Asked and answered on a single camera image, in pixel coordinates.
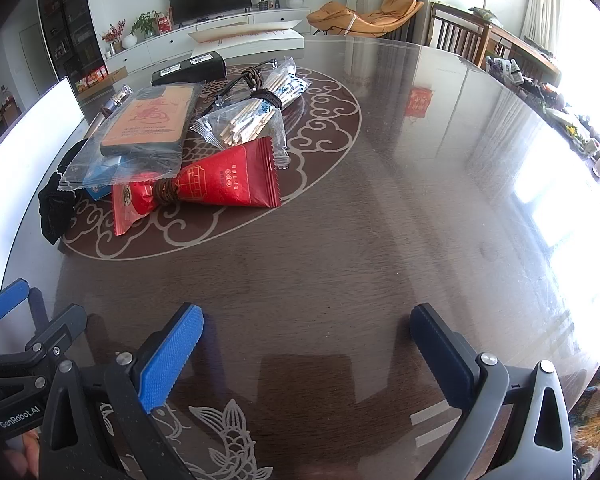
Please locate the white television cabinet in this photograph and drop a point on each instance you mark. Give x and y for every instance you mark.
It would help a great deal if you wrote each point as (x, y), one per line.
(165, 45)

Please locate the dark display cabinet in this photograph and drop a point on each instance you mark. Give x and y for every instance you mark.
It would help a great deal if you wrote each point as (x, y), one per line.
(70, 25)

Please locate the leafy green plant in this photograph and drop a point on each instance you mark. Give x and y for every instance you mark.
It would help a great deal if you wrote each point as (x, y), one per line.
(144, 24)

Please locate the orange lounge chair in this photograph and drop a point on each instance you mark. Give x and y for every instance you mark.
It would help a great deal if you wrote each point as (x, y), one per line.
(370, 17)

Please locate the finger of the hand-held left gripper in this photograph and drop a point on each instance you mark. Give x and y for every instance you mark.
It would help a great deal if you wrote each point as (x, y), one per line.
(62, 327)
(6, 302)

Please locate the white cup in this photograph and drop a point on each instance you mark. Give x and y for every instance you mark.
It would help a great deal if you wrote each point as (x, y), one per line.
(592, 146)

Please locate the blue packet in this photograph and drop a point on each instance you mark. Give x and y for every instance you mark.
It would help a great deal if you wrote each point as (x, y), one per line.
(102, 172)

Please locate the clear bag of wooden sticks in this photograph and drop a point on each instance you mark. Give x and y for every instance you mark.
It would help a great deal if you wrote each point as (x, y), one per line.
(240, 125)

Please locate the cream flat cardboard box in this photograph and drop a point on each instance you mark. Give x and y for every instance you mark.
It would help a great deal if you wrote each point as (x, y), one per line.
(250, 35)

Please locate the person's left hand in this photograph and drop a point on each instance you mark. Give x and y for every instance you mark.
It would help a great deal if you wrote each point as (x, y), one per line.
(22, 457)

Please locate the red box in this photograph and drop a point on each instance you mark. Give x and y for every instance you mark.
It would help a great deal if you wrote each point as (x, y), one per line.
(164, 22)

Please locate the round white vase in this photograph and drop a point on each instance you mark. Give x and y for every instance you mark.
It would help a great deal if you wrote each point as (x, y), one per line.
(129, 41)

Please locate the dark wooden chair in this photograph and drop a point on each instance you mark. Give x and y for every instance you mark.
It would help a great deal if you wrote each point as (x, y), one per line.
(455, 35)

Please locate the small silver metal object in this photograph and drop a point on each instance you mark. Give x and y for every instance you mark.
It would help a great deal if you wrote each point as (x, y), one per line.
(115, 100)

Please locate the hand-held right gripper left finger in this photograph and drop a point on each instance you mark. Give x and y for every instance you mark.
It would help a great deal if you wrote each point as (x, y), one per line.
(172, 355)

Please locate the black box with white label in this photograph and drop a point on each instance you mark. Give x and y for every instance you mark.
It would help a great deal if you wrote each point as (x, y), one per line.
(190, 67)

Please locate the white panel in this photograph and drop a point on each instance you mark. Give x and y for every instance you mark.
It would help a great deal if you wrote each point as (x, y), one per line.
(30, 160)

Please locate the orange phone case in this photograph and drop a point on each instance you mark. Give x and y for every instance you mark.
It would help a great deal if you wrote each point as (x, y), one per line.
(145, 120)

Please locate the black cloth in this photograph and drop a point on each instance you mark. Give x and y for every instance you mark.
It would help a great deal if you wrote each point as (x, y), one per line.
(55, 210)

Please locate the cardboard box with colourful packs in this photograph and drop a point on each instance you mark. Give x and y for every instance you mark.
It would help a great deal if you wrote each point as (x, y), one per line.
(100, 80)

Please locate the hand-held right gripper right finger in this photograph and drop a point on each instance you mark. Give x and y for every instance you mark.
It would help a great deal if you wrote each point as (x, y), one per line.
(440, 355)

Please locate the patterned yellow cloth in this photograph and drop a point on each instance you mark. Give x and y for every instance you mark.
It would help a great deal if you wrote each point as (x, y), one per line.
(597, 430)

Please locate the light curtain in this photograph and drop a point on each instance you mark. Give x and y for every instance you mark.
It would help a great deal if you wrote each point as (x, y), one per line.
(542, 0)

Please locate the red snack packet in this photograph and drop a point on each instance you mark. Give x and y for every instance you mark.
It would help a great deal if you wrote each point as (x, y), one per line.
(220, 180)

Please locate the red flowers in vase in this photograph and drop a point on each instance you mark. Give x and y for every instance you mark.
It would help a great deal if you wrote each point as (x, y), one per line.
(112, 35)

